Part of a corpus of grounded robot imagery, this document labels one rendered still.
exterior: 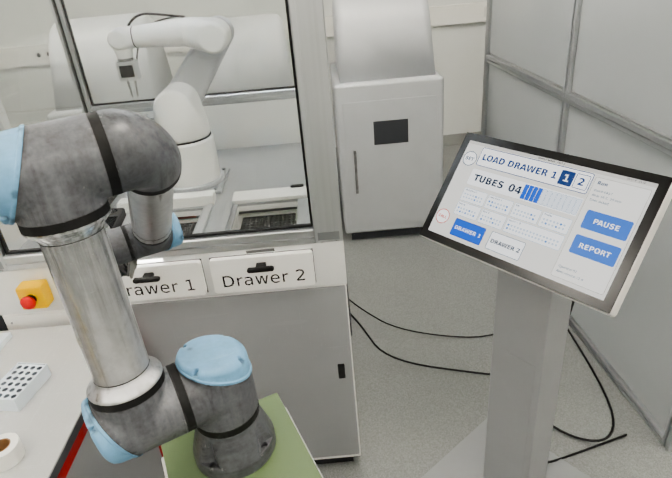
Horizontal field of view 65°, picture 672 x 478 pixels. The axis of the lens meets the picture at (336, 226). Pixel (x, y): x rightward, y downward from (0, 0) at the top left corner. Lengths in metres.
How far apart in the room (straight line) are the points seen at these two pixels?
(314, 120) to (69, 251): 0.75
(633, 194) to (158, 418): 1.02
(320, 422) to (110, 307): 1.22
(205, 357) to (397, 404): 1.47
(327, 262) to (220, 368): 0.69
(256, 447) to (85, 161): 0.57
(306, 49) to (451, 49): 3.57
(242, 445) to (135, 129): 0.56
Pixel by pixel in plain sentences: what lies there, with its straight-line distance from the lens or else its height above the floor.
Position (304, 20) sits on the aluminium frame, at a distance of 1.31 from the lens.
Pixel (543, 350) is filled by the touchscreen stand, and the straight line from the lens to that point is 1.54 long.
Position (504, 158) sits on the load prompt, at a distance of 1.43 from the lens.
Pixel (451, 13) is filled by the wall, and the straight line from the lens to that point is 4.74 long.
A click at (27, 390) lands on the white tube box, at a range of 1.53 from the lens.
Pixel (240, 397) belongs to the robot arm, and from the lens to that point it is 0.95.
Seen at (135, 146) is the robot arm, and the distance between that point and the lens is 0.75.
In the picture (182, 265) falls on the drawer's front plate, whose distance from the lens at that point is 1.55.
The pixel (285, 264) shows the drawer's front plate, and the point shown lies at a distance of 1.50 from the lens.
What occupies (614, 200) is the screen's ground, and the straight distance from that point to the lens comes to 1.30.
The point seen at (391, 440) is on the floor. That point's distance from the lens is 2.19.
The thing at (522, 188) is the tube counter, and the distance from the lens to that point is 1.38.
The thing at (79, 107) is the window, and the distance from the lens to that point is 1.48.
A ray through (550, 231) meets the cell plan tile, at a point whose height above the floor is 1.06.
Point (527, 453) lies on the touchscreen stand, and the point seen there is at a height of 0.28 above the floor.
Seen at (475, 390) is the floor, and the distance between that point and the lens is 2.38.
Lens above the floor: 1.67
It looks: 27 degrees down
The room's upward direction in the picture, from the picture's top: 5 degrees counter-clockwise
